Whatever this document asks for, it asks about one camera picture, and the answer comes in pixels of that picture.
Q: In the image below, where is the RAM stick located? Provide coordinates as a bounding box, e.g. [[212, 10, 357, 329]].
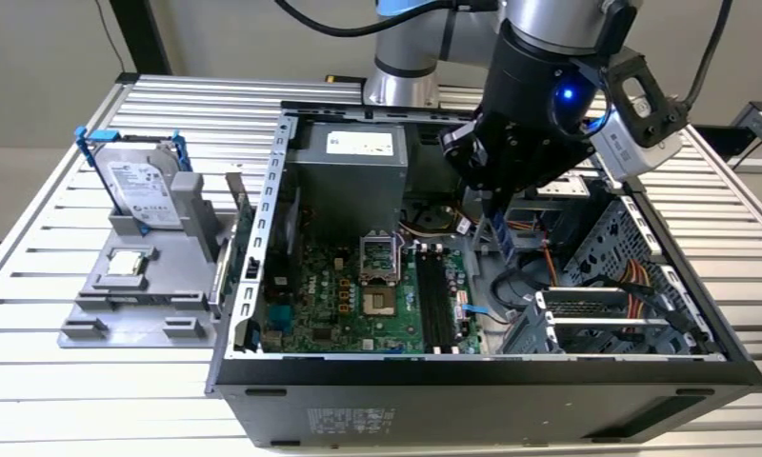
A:
[[489, 209, 517, 262], [80, 294, 203, 307]]

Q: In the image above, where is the silver drive bay cage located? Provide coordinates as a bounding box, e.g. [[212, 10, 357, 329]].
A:
[[469, 174, 612, 248]]

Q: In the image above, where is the black round cooler fan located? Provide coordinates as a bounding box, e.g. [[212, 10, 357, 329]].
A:
[[406, 204, 461, 235]]

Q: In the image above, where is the grey power supply unit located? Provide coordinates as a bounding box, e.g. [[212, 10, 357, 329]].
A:
[[284, 121, 411, 239]]

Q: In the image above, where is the metal socket cover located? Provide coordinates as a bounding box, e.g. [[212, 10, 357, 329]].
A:
[[358, 228, 402, 287]]

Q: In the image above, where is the silver disk bay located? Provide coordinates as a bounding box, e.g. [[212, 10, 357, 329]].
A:
[[501, 285, 700, 356]]

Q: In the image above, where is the CPU socket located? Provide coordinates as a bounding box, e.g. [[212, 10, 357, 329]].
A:
[[359, 284, 401, 319]]

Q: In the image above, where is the green graphics card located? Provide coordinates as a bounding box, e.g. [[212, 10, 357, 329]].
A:
[[207, 170, 259, 321]]

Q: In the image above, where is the green motherboard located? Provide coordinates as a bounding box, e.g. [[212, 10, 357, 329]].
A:
[[259, 237, 485, 356]]

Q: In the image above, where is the blue expansion slot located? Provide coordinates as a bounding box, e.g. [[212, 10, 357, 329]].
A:
[[266, 305, 295, 333]]

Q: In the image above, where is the black open PC case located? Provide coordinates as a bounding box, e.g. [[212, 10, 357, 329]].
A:
[[202, 97, 762, 448]]

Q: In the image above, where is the hard disk in blue carrier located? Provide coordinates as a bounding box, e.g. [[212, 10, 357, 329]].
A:
[[72, 126, 196, 238]]

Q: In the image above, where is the grey parts rack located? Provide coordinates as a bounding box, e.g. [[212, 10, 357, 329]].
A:
[[56, 170, 240, 351]]

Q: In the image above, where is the silver CPU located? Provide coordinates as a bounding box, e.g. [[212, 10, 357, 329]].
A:
[[104, 251, 148, 278]]

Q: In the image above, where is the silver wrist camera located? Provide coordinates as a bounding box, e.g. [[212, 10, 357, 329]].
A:
[[589, 51, 693, 183]]

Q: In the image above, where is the thin orange wire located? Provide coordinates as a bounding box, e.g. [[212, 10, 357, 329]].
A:
[[541, 239, 560, 288]]

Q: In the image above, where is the black looped wire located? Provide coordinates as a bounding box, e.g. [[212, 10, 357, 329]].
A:
[[490, 266, 542, 326]]

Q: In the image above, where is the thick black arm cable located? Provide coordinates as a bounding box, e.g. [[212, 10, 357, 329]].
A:
[[276, 0, 504, 38]]

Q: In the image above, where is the thin black camera cable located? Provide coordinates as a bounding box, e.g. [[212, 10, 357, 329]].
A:
[[681, 0, 736, 105]]

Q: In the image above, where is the orange yellow wire bundle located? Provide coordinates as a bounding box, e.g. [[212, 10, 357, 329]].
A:
[[620, 259, 654, 321]]

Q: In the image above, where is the black frame post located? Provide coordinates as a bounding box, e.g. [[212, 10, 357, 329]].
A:
[[111, 0, 172, 77]]

